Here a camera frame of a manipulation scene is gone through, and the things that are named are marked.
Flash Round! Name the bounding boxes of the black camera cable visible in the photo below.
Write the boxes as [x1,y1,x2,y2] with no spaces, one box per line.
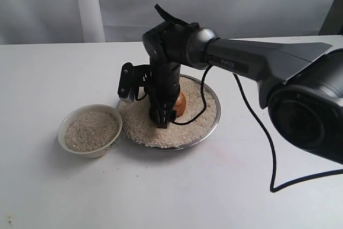
[133,3,343,194]

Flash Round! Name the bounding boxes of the round metal rice tray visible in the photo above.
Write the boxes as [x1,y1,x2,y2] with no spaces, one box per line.
[115,73,222,151]

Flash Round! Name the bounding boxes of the white curtain backdrop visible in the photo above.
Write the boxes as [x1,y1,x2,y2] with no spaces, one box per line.
[1,0,334,45]

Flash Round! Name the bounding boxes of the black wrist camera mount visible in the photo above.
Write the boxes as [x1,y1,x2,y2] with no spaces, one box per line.
[117,62,151,103]

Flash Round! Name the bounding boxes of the brown wooden cup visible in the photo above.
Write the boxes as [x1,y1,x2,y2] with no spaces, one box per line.
[173,91,187,118]

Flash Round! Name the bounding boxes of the white ceramic rice bowl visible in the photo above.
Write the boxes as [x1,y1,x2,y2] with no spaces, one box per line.
[57,104,123,159]

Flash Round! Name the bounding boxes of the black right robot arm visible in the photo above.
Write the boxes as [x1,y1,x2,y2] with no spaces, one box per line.
[143,21,342,163]

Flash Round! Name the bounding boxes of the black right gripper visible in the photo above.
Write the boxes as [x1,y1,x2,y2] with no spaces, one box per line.
[148,58,181,129]

